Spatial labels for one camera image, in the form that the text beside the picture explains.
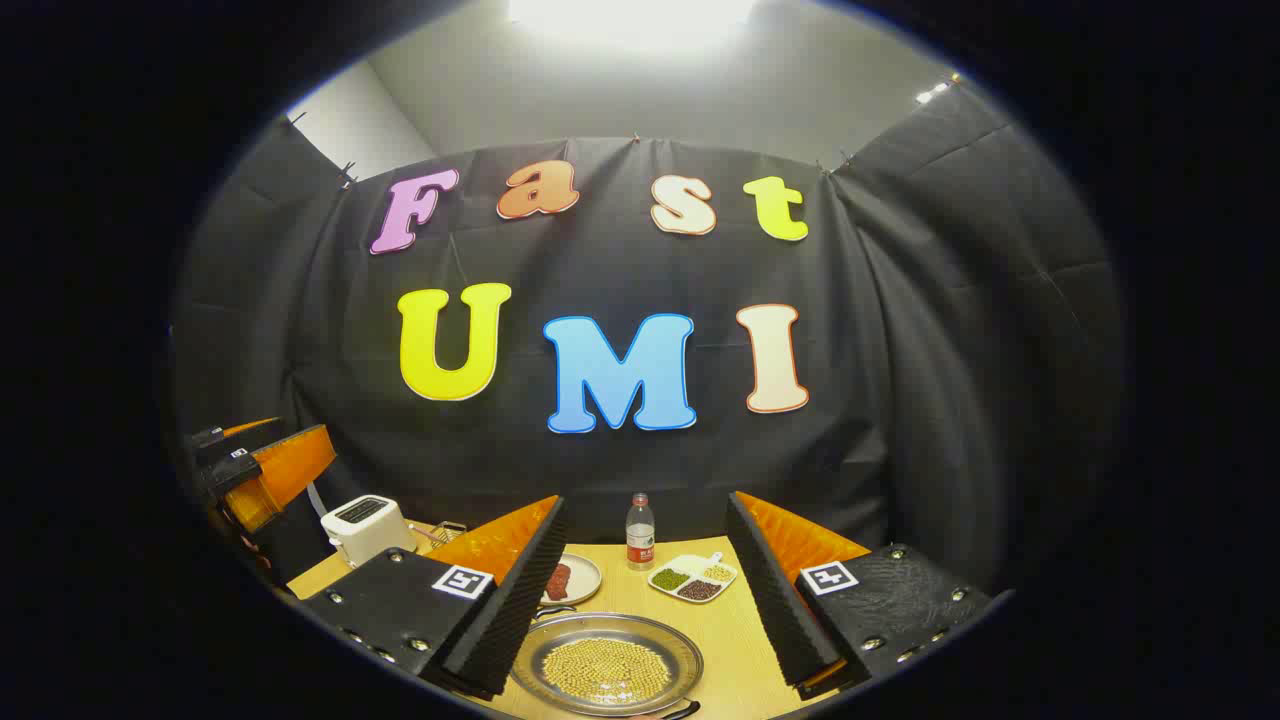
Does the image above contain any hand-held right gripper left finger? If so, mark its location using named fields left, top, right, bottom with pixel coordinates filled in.
left=300, top=495, right=569, bottom=701

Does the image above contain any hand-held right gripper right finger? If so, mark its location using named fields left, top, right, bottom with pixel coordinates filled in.
left=725, top=490, right=1001, bottom=701

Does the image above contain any white oval plate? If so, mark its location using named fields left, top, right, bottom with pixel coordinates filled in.
left=540, top=553, right=604, bottom=607

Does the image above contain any white divided dish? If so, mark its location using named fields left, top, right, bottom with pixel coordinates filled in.
left=647, top=552, right=739, bottom=604

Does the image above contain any clear water bottle red label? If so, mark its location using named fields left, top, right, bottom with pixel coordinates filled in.
left=626, top=493, right=656, bottom=572

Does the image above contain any steel pot with black handles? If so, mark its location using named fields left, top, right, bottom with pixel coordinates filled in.
left=510, top=603, right=704, bottom=720

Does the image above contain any white toaster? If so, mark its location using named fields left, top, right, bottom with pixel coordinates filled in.
left=320, top=495, right=416, bottom=569

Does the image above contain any pile of yellow soybeans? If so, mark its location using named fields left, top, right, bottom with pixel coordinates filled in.
left=541, top=638, right=672, bottom=706

